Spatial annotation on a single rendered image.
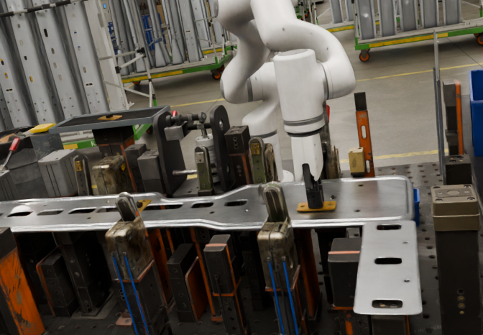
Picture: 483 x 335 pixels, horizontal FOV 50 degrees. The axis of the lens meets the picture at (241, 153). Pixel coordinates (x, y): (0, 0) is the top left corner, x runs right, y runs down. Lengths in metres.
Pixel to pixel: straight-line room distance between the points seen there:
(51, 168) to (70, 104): 4.16
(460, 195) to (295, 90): 0.36
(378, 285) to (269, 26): 0.57
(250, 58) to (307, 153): 0.58
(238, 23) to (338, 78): 0.47
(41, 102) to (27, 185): 1.91
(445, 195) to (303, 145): 0.28
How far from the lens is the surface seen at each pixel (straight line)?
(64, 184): 1.60
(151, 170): 1.48
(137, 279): 1.18
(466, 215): 1.01
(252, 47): 1.52
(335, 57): 1.07
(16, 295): 1.46
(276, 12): 1.14
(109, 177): 1.51
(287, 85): 1.02
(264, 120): 1.73
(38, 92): 5.87
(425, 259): 1.51
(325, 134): 1.28
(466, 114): 1.58
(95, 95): 5.61
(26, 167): 4.08
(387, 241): 1.00
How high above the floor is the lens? 1.50
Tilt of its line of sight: 18 degrees down
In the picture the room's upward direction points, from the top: 11 degrees counter-clockwise
